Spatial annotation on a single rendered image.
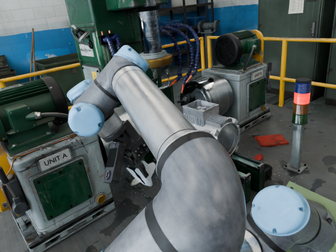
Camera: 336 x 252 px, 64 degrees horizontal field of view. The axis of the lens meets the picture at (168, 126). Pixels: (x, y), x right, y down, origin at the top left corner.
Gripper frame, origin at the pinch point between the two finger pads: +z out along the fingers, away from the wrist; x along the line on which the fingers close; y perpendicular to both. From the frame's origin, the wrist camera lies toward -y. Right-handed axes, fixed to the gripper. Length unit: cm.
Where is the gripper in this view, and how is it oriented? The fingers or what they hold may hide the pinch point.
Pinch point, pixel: (147, 184)
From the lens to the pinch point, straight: 84.6
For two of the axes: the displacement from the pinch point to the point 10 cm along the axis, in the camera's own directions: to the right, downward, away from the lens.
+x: -6.8, 0.8, 7.3
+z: 5.1, 7.6, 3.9
